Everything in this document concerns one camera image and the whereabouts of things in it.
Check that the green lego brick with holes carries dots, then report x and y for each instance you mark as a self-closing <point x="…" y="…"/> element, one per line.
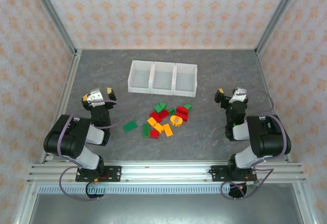
<point x="146" y="130"/>

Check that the yellow lego brick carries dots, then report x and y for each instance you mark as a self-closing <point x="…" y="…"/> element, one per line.
<point x="158" y="127"/>
<point x="167" y="130"/>
<point x="151" y="121"/>

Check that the small green lego brick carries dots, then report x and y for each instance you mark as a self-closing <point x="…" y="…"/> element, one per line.
<point x="172" y="111"/>

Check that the small red lego brick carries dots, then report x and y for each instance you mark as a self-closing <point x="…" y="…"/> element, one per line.
<point x="154" y="134"/>

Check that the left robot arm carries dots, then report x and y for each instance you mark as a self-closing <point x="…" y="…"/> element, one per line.
<point x="64" y="139"/>

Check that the flat green lego plate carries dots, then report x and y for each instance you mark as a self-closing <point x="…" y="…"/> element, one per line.
<point x="130" y="126"/>

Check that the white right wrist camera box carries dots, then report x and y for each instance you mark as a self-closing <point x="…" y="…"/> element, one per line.
<point x="238" y="94"/>

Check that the aluminium side rail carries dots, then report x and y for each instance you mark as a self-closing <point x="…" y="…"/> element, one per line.
<point x="265" y="80"/>
<point x="64" y="93"/>

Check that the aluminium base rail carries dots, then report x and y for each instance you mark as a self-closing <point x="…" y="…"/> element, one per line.
<point x="166" y="173"/>

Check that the aluminium frame post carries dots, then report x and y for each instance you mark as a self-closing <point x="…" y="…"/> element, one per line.
<point x="279" y="14"/>
<point x="52" y="14"/>

